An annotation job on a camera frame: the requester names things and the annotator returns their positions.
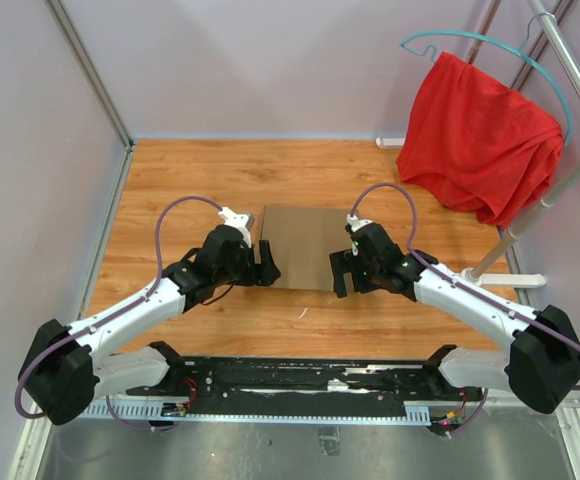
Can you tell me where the brown cardboard box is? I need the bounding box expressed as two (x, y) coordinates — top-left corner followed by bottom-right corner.
(260, 205), (351, 292)

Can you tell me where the white clothes rack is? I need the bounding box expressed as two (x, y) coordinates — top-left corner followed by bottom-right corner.
(375, 0), (580, 290)

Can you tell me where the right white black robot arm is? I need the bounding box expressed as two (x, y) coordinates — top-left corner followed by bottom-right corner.
(329, 215), (580, 414)

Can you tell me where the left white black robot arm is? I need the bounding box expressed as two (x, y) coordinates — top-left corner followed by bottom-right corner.
(15, 225), (281, 425)

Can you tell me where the teal clothes hanger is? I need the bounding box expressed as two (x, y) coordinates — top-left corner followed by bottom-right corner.
(399, 13), (573, 148)

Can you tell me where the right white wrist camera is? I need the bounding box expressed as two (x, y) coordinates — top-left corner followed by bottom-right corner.
(345, 214), (373, 235)

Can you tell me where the red cloth shirt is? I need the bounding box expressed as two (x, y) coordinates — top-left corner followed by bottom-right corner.
(396, 53), (565, 228)

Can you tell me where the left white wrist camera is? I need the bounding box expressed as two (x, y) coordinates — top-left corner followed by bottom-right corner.
(218, 206), (254, 248)

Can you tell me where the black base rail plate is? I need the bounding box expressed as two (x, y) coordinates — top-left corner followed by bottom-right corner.
(127, 356), (482, 413)

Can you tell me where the grey slotted cable duct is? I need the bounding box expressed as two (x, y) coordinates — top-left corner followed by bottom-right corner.
(79, 399), (432, 427)

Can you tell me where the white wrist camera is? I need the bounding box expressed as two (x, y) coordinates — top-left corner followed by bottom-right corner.
(218, 206), (254, 248)
(345, 214), (373, 235)

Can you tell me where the aluminium frame post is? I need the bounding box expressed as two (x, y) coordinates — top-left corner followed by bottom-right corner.
(44, 0), (135, 151)

